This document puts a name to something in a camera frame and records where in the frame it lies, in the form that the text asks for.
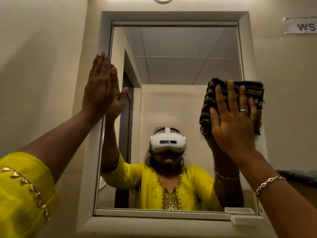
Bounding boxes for dark topped cabinet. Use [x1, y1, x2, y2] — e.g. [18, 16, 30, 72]
[276, 169, 317, 211]

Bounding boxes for person's right forearm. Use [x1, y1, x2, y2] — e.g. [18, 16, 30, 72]
[231, 149, 317, 238]

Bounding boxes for person's left forearm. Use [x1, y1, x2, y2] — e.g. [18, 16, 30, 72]
[18, 108, 106, 184]

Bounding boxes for person's left hand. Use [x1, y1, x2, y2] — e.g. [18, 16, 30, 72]
[82, 52, 119, 120]

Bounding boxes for white paper wall sign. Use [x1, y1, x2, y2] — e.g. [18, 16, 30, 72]
[282, 17, 317, 35]

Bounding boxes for silver chain bracelet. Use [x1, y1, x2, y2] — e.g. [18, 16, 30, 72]
[254, 176, 287, 197]

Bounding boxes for brown striped cleaning cloth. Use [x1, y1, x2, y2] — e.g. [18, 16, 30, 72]
[199, 77, 266, 142]

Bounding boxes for white framed wall mirror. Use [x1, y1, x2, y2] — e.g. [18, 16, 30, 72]
[76, 11, 271, 234]

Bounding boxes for yellow embroidered tunic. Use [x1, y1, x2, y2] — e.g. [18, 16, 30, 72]
[0, 152, 60, 238]

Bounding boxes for person's right hand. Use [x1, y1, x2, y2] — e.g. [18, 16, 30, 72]
[209, 80, 258, 162]

